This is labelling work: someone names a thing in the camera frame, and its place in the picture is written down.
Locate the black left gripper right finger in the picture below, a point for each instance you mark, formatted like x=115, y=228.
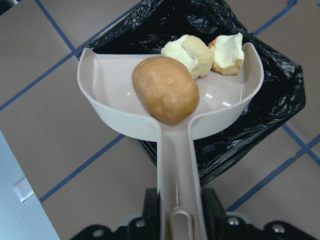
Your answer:
x=213, y=213

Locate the brown bread roll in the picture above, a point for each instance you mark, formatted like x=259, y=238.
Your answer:
x=165, y=88

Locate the beige plastic dustpan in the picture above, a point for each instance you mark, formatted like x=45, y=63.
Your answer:
x=106, y=81

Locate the torn bread piece crusty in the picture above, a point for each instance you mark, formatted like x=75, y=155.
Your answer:
x=228, y=56

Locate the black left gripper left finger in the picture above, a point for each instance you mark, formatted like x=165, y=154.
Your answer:
x=151, y=210

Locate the torn bread piece pale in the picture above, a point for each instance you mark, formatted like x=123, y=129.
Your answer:
x=192, y=52

